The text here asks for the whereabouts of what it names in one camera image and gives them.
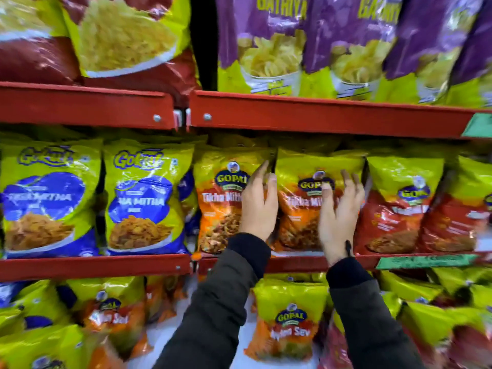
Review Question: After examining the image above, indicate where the orange green snack packet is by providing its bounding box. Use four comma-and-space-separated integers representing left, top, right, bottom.
144, 274, 190, 324
57, 276, 153, 358
0, 324, 124, 369
193, 147, 276, 254
274, 148, 366, 252
244, 278, 330, 362

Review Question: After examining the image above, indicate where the red green snack packet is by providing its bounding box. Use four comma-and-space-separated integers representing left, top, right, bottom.
353, 155, 446, 256
318, 291, 403, 369
430, 266, 492, 309
397, 301, 492, 369
418, 155, 492, 253
378, 270, 447, 305

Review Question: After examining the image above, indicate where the blue green snack packet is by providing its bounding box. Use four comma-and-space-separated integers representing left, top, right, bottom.
0, 280, 72, 339
102, 140, 195, 256
0, 139, 103, 260
177, 168, 201, 252

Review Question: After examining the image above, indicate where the person's right hand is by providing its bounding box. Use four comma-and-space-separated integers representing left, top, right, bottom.
318, 170, 366, 267

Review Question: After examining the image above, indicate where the red yellow snack packet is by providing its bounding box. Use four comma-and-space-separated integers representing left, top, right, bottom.
0, 0, 82, 87
61, 0, 201, 109

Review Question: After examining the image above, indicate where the person's right forearm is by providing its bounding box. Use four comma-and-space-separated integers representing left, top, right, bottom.
325, 257, 426, 369

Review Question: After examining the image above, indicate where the person's left hand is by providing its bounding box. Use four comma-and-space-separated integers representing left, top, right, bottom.
238, 160, 279, 242

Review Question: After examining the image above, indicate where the purple green snack packet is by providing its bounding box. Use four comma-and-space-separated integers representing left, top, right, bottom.
441, 11, 492, 110
215, 0, 309, 97
299, 0, 405, 103
374, 0, 486, 106

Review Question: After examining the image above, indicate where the long green shelf price label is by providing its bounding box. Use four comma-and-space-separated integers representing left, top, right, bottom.
375, 254, 479, 270

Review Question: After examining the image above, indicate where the red metal shelf rail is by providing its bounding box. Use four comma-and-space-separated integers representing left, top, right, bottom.
196, 250, 492, 275
188, 90, 492, 140
0, 253, 192, 282
0, 81, 176, 130

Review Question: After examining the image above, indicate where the person's left forearm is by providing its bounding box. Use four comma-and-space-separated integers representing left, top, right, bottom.
152, 232, 272, 369

